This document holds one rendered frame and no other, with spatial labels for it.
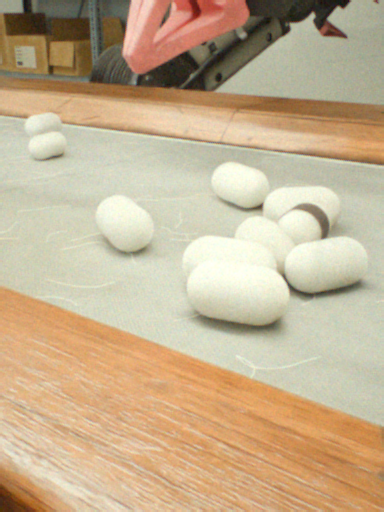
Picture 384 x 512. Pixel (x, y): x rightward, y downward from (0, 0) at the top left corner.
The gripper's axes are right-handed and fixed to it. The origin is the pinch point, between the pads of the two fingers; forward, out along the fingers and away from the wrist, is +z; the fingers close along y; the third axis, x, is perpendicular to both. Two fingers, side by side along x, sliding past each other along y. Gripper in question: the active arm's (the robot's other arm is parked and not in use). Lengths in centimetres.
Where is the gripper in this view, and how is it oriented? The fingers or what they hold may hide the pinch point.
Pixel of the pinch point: (140, 53)
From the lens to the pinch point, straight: 35.2
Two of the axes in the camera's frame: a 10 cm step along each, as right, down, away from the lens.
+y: 8.0, 2.2, -5.6
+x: 4.0, 5.2, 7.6
